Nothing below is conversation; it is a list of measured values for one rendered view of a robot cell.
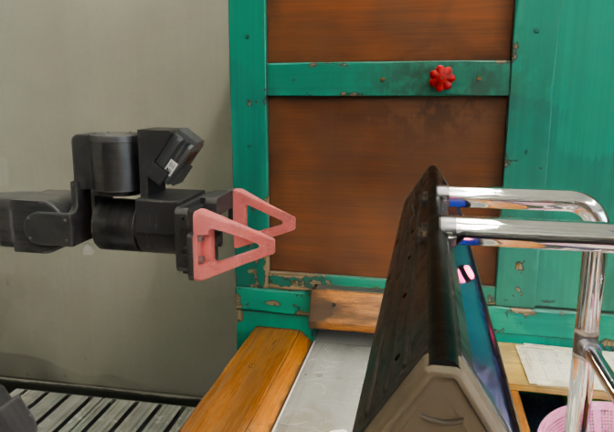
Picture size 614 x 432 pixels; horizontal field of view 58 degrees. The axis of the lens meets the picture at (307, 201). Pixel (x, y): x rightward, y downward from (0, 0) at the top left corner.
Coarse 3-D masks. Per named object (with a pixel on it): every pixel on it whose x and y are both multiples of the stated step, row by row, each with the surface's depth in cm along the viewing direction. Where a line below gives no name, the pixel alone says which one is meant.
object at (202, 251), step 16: (208, 224) 51; (224, 224) 52; (240, 224) 53; (192, 240) 52; (208, 240) 52; (256, 240) 52; (272, 240) 52; (192, 256) 52; (208, 256) 53; (240, 256) 53; (256, 256) 53; (192, 272) 52; (208, 272) 52
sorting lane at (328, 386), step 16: (320, 352) 103; (336, 352) 103; (352, 352) 103; (368, 352) 103; (304, 368) 97; (320, 368) 97; (336, 368) 97; (352, 368) 97; (304, 384) 92; (320, 384) 92; (336, 384) 92; (352, 384) 92; (288, 400) 87; (304, 400) 87; (320, 400) 87; (336, 400) 87; (352, 400) 87; (288, 416) 83; (304, 416) 83; (320, 416) 83; (336, 416) 83; (352, 416) 83
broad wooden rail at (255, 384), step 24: (264, 336) 104; (288, 336) 104; (240, 360) 95; (264, 360) 95; (288, 360) 96; (216, 384) 87; (240, 384) 87; (264, 384) 87; (288, 384) 91; (216, 408) 80; (240, 408) 80; (264, 408) 82
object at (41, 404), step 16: (32, 400) 100; (48, 400) 100; (64, 400) 102; (80, 400) 100; (96, 400) 100; (112, 400) 101; (128, 400) 100; (48, 416) 95; (64, 416) 95; (80, 416) 95; (96, 416) 95; (112, 416) 95; (128, 416) 95; (144, 416) 95; (160, 416) 95; (176, 416) 97
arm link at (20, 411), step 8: (0, 392) 70; (0, 400) 69; (8, 400) 70; (16, 400) 71; (0, 408) 68; (8, 408) 69; (16, 408) 70; (24, 408) 71; (0, 416) 68; (8, 416) 68; (16, 416) 69; (24, 416) 70; (32, 416) 71; (0, 424) 67; (8, 424) 68; (16, 424) 69; (24, 424) 70; (32, 424) 71
